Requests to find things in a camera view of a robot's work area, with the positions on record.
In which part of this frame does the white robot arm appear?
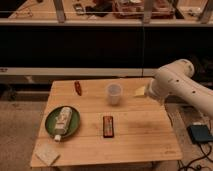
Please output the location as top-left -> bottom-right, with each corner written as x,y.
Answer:
135,59 -> 213,118

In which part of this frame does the translucent white cup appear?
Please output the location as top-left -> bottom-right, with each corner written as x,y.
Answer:
106,83 -> 122,105

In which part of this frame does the small red chili object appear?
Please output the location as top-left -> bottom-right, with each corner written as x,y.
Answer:
74,81 -> 82,96

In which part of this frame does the black box on floor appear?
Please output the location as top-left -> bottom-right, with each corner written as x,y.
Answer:
187,125 -> 213,144

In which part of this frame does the green round plate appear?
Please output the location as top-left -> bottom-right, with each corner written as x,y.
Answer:
45,106 -> 80,139

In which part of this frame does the white bottle on plate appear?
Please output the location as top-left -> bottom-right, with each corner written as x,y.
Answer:
54,107 -> 72,142

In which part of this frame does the red tray on shelf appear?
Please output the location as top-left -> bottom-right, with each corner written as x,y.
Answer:
112,0 -> 174,19

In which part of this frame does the white square sponge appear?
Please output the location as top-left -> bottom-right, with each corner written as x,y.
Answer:
35,144 -> 60,166

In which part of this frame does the black floor cable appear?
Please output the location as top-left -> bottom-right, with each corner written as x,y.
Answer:
177,116 -> 213,171

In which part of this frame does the grey metal shelf rail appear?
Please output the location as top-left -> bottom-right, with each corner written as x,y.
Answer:
0,67 -> 156,77

